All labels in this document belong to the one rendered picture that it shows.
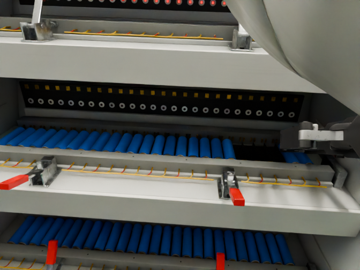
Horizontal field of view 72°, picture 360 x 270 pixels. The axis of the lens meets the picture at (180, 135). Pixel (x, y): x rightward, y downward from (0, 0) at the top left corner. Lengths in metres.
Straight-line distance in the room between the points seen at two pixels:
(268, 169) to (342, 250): 0.17
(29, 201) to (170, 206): 0.20
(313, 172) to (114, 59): 0.32
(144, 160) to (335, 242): 0.33
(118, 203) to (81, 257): 0.17
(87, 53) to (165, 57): 0.10
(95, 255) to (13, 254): 0.14
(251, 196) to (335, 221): 0.11
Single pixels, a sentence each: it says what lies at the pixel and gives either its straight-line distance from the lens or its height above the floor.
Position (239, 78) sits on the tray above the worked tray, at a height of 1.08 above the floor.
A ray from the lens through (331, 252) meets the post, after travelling 0.50.
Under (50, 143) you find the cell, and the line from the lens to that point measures 0.47.
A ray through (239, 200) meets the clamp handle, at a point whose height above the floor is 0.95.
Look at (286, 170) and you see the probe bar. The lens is 0.40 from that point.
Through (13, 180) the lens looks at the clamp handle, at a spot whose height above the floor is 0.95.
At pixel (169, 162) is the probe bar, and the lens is 0.38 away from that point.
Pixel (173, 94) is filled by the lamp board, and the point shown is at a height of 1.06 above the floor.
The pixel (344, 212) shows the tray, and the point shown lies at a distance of 0.40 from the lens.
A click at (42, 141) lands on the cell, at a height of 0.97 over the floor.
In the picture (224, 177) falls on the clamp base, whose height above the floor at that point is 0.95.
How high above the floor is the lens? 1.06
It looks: 10 degrees down
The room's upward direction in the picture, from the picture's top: 3 degrees clockwise
